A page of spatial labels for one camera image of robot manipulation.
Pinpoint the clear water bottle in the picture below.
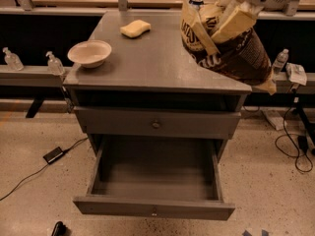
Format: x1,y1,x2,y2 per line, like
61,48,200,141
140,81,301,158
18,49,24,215
272,48,288,74

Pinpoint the closed grey upper drawer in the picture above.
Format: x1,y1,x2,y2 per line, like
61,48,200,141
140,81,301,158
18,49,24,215
74,107,240,140

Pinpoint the grey metal rail shelf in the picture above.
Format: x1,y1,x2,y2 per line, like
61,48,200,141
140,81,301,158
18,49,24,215
0,65,62,88

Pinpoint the yellow sponge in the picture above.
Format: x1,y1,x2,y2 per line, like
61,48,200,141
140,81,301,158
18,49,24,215
120,20,151,38

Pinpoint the black object at floor edge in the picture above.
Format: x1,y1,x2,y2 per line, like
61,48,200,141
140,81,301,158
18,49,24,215
51,221,67,236

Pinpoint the black power adapter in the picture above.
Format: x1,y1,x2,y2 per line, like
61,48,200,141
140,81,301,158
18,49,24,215
43,147,63,164

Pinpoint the black looped floor cable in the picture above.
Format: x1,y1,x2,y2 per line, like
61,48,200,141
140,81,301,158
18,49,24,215
274,88,314,174

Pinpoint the grey drawer cabinet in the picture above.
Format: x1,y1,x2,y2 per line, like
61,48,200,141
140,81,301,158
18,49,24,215
64,10,251,152

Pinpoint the brown chip bag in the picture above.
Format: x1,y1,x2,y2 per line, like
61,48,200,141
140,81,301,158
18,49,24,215
180,0,277,94

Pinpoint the white paper bowl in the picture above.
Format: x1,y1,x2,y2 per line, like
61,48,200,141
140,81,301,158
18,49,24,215
67,40,112,68

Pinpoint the clear sanitizer bottle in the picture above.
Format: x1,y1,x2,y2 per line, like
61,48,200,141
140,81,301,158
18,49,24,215
46,51,65,76
2,47,24,71

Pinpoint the open grey lower drawer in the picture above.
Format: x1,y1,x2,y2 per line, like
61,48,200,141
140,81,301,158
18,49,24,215
74,136,235,220

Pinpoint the crumpled white packet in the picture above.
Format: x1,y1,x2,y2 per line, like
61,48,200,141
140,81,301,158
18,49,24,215
285,63,307,86

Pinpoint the black adapter cable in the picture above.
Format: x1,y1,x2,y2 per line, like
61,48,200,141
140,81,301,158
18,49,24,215
0,137,89,202

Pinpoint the blue soda can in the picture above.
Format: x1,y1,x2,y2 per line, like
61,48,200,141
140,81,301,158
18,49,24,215
189,0,204,10

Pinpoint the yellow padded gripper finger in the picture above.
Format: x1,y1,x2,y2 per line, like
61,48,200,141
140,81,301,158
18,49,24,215
191,13,219,55
211,6,257,43

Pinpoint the clear sanitizer bottle far left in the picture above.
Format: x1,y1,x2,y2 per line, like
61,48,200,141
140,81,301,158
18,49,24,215
2,47,24,71

